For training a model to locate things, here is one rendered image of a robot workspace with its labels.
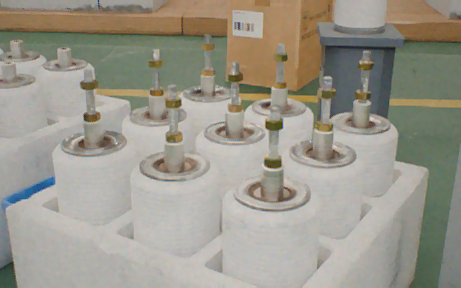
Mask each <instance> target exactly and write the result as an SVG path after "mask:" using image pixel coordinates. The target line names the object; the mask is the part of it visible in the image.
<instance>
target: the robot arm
mask: <svg viewBox="0 0 461 288"><path fill-rule="evenodd" d="M387 2H388V0H336V2H335V13H334V25H333V30H336V31H338V32H341V33H346V34H380V33H383V32H384V26H385V18H386V10H387Z"/></svg>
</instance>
